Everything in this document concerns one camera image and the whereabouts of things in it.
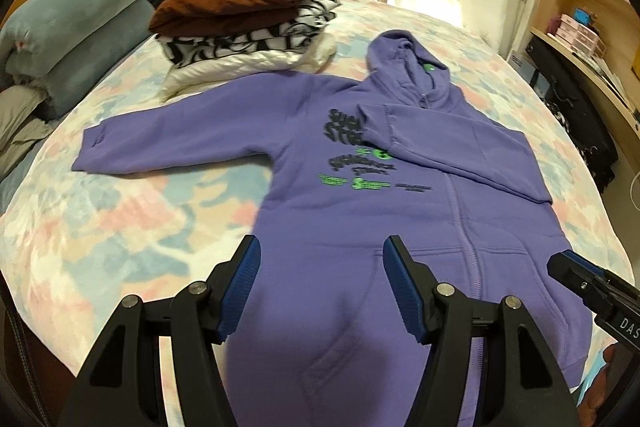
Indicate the black and white patterned garment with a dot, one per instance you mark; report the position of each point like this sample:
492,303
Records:
250,42

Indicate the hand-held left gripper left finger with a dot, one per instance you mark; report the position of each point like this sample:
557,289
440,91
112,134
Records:
245,277

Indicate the purple zip hoodie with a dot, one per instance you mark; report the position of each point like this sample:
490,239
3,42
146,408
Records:
325,217

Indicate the pink drawer boxes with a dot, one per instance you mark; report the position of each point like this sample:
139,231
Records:
570,32

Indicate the black bag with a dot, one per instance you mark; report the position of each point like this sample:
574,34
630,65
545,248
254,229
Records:
585,127

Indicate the blue-grey rolled blanket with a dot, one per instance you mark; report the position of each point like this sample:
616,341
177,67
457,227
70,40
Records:
75,17

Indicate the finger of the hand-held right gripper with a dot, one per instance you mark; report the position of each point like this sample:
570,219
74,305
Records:
575,277

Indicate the white quilted jacket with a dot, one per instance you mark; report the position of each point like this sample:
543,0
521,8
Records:
240,67

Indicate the small blue box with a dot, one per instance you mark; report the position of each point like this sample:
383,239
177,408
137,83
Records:
581,16

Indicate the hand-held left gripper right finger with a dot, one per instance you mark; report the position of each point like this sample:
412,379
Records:
400,277

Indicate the bed with pastel floral sheet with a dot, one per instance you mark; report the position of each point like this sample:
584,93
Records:
125,217

